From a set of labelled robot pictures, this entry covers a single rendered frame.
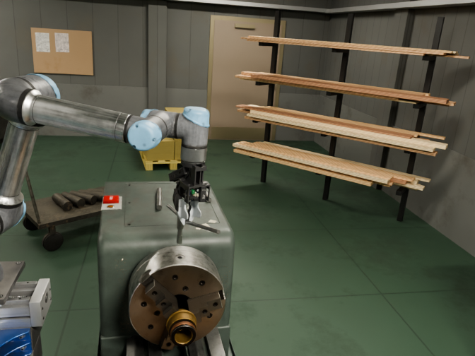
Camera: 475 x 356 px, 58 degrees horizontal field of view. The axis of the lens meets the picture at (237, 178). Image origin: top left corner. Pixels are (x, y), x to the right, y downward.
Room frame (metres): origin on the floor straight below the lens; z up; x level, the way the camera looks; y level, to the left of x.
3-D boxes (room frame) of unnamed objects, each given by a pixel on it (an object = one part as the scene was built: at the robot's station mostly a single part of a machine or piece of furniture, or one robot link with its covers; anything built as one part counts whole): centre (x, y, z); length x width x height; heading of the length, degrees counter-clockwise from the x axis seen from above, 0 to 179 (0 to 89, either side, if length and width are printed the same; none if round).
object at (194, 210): (1.22, 0.12, 1.40); 0.06 x 0.03 x 0.09; 34
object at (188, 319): (1.09, 0.14, 1.08); 0.09 x 0.09 x 0.09; 14
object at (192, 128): (1.22, 0.13, 1.67); 0.09 x 0.08 x 0.11; 85
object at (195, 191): (1.21, 0.13, 1.51); 0.09 x 0.08 x 0.12; 34
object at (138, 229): (1.62, 0.29, 1.06); 0.59 x 0.48 x 0.39; 14
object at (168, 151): (6.42, 1.10, 0.35); 1.19 x 0.88 x 0.70; 13
